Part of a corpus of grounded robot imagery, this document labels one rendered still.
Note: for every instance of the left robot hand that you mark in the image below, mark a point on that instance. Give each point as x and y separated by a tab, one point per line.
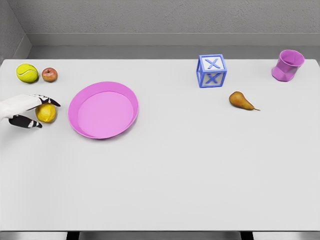
17	105

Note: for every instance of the yellow lemon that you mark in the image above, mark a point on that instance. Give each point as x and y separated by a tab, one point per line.
47	113

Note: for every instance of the pink plate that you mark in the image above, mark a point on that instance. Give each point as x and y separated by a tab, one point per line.
103	111

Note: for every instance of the yellow-green tennis ball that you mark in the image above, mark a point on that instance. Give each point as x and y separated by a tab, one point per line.
27	73

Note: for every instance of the red apple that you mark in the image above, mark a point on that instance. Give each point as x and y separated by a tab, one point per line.
49	74

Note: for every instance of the blue letter block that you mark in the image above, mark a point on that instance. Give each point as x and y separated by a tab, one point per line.
212	72

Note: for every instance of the brown pear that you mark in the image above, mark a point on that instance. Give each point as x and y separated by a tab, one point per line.
239	100

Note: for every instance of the purple cup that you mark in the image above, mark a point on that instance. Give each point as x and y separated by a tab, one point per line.
287	66

